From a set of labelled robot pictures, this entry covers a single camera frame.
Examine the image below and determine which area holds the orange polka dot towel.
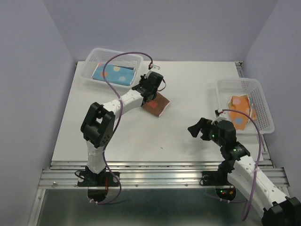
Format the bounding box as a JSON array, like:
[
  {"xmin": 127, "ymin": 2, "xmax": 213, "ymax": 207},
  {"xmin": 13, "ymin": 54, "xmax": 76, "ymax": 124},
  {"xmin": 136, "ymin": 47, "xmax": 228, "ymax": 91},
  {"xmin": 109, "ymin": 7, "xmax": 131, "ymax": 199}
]
[{"xmin": 228, "ymin": 95, "xmax": 257, "ymax": 130}]

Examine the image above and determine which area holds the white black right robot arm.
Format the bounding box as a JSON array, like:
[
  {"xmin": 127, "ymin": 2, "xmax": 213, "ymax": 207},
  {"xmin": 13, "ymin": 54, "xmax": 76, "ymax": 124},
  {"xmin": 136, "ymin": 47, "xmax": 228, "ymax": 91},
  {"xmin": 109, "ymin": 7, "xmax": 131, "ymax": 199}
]
[{"xmin": 188, "ymin": 118, "xmax": 301, "ymax": 226}]

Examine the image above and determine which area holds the light blue orange towel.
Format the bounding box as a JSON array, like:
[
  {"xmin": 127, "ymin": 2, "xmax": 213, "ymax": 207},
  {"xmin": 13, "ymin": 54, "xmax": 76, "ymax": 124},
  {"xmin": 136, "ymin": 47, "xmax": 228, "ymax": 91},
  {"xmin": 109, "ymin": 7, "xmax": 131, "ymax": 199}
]
[{"xmin": 92, "ymin": 63, "xmax": 136, "ymax": 86}]

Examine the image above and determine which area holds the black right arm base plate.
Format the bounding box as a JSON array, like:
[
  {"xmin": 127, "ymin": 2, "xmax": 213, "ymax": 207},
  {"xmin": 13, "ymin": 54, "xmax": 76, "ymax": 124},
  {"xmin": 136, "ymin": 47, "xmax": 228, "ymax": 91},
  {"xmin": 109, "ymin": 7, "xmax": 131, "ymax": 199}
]
[{"xmin": 199, "ymin": 170, "xmax": 231, "ymax": 186}]

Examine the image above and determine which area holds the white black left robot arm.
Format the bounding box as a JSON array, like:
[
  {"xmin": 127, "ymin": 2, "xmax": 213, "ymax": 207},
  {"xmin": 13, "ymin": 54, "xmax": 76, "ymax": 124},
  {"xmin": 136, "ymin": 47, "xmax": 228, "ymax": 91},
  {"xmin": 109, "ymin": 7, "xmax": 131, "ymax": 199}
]
[{"xmin": 76, "ymin": 71, "xmax": 165, "ymax": 187}]

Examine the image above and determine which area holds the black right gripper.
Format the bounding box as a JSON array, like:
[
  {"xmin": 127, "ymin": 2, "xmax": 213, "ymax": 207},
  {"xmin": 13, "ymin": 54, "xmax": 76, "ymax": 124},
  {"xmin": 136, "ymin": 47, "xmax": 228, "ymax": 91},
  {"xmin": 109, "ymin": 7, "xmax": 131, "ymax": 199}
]
[{"xmin": 186, "ymin": 117, "xmax": 224, "ymax": 147}]

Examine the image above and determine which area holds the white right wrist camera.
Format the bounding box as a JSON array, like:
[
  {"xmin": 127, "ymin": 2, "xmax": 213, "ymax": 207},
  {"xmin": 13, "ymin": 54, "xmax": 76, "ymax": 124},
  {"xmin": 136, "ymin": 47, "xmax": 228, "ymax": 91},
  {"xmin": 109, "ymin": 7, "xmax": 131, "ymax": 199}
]
[{"xmin": 211, "ymin": 109, "xmax": 227, "ymax": 125}]

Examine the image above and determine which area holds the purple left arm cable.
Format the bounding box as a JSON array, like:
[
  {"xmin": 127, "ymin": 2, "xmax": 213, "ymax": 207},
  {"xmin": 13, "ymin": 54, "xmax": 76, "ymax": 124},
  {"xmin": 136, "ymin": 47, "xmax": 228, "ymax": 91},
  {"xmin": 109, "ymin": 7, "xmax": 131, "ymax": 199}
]
[{"xmin": 101, "ymin": 52, "xmax": 155, "ymax": 205}]

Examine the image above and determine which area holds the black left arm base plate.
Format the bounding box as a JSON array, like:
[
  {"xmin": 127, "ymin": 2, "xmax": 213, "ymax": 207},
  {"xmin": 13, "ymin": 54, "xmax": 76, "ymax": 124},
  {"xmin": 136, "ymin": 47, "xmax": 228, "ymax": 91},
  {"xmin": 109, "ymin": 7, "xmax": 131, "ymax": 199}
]
[{"xmin": 77, "ymin": 171, "xmax": 119, "ymax": 187}]

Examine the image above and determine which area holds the aluminium mounting rail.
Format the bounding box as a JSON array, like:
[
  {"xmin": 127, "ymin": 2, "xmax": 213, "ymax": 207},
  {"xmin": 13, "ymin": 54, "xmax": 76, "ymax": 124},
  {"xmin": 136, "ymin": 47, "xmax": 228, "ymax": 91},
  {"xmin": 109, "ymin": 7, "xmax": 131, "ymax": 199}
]
[{"xmin": 37, "ymin": 161, "xmax": 290, "ymax": 189}]

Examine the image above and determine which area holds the white perforated basket left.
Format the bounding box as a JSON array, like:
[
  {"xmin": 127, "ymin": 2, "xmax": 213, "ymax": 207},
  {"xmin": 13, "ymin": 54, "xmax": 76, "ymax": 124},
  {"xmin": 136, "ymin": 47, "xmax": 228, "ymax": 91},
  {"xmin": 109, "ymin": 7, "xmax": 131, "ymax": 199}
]
[{"xmin": 80, "ymin": 48, "xmax": 143, "ymax": 89}]

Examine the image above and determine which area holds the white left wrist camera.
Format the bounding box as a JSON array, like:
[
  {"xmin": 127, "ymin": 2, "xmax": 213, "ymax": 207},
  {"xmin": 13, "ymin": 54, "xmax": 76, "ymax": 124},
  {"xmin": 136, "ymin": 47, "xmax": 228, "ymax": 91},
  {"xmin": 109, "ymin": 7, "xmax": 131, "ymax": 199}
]
[{"xmin": 145, "ymin": 65, "xmax": 161, "ymax": 78}]

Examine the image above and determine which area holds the brown red checked towel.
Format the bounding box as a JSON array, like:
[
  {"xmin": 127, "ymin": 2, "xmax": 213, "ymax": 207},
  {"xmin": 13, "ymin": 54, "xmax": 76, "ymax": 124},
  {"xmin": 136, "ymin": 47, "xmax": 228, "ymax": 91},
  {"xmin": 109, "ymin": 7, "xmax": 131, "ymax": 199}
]
[{"xmin": 142, "ymin": 92, "xmax": 170, "ymax": 117}]

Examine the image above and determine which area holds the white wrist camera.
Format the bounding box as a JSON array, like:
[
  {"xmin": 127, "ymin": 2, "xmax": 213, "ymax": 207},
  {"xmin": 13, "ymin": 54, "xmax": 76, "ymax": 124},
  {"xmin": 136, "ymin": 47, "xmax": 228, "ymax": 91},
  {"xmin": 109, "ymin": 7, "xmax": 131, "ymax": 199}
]
[
  {"xmin": 211, "ymin": 109, "xmax": 227, "ymax": 125},
  {"xmin": 145, "ymin": 65, "xmax": 161, "ymax": 78}
]

